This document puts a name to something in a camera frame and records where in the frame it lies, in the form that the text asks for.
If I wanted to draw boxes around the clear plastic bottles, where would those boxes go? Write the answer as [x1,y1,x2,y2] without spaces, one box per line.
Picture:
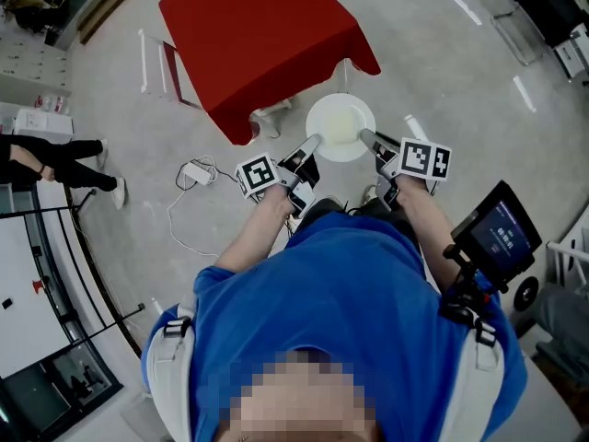
[34,93,71,115]

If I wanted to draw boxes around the person's left forearm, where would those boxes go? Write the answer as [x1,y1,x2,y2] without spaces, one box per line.
[214,184,298,274]

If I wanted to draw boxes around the black metal railing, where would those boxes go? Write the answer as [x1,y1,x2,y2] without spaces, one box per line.
[0,188,146,343]

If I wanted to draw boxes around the black monitor screen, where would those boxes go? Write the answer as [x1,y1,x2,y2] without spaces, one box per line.
[450,180,544,294]

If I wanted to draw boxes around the white power strip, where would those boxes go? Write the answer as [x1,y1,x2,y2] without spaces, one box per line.
[182,161,218,187]

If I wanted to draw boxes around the black round wheel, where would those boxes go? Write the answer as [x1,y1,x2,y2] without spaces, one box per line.
[512,274,541,313]

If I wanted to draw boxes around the small white cabinet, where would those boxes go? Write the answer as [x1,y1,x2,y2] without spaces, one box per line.
[553,24,589,81]

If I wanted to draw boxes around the person's right forearm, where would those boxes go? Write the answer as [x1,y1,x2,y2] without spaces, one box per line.
[395,175,462,293]

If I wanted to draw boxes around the black desk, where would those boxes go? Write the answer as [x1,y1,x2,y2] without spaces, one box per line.
[512,0,589,49]

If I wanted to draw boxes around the white drawer cabinet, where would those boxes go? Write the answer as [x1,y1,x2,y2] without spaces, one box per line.
[0,39,74,96]

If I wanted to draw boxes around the white plate of food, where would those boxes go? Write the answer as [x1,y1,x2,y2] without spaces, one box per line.
[305,92,377,164]

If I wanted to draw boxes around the white table foot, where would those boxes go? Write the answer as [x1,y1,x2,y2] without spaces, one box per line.
[248,98,295,141]

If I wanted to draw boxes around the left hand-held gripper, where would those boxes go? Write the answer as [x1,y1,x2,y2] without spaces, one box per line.
[234,134,322,219]

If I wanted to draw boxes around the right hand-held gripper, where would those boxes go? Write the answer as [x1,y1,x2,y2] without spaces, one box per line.
[359,128,453,213]

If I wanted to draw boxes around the dark red metal frame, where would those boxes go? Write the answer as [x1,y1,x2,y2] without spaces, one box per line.
[161,40,204,111]

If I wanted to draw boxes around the red cloth table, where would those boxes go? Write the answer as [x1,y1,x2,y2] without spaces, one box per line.
[158,0,382,146]

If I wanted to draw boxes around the grey metal chair frame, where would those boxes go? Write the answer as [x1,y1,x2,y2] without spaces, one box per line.
[490,2,548,67]

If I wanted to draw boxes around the white shoulder strap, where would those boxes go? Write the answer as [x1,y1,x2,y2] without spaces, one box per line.
[150,302,198,442]
[453,319,506,442]

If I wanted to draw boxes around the person's blue shirt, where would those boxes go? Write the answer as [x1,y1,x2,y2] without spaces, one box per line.
[141,212,528,442]

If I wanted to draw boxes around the white cardboard box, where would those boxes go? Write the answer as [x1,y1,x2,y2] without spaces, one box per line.
[13,108,75,138]

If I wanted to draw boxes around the white power cable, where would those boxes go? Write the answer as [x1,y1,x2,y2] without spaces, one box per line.
[166,154,240,259]

